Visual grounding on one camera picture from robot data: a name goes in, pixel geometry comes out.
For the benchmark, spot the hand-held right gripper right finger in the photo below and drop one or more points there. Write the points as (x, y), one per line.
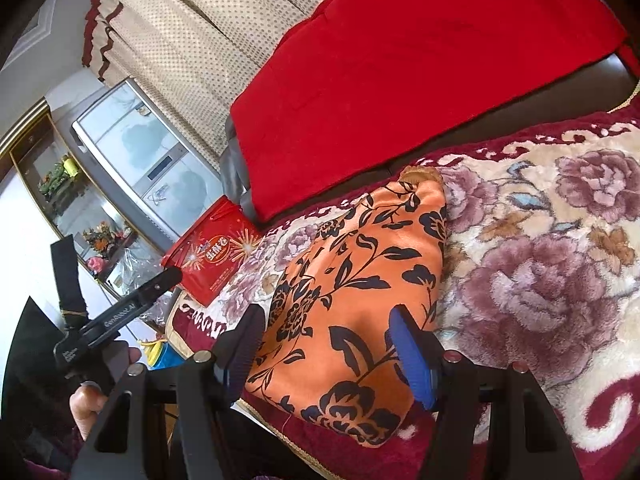
(411, 355)

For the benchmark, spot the wooden display cabinet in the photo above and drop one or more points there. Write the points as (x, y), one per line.
(35, 145)

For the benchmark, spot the orange black floral garment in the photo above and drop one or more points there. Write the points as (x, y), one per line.
(360, 310)

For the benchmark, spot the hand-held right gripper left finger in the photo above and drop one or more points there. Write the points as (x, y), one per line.
(244, 347)

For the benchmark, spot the silver refrigerator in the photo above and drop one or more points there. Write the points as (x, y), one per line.
(145, 160)

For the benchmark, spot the floral plush blanket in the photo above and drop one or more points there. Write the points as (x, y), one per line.
(540, 285)

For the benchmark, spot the beige dotted curtain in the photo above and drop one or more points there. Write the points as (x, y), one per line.
(200, 45)

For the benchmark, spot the orange flower ornament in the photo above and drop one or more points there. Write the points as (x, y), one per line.
(105, 237)

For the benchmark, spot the clear plastic bag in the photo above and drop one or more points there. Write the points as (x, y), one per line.
(137, 272)

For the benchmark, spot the red cloth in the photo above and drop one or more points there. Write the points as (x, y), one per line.
(410, 75)

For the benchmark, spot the red gift bag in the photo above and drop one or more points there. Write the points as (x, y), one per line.
(210, 255)

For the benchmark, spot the person's left hand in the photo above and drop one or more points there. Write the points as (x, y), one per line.
(87, 410)

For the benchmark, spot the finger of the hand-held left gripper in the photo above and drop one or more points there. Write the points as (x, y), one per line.
(162, 282)

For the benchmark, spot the blue yellow plastic container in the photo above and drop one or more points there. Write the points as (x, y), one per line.
(162, 355)

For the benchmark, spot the green yellow ornament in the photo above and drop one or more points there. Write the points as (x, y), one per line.
(60, 175)

